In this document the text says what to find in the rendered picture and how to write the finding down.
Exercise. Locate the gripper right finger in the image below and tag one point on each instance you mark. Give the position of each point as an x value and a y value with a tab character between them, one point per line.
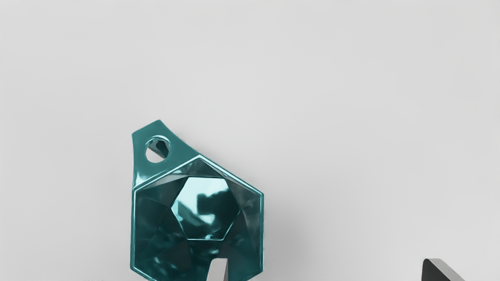
435	272

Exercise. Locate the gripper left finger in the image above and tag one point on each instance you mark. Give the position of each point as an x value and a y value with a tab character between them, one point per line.
218	272

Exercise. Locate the teal faceted mug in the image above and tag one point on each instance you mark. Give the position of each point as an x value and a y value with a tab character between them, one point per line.
156	218

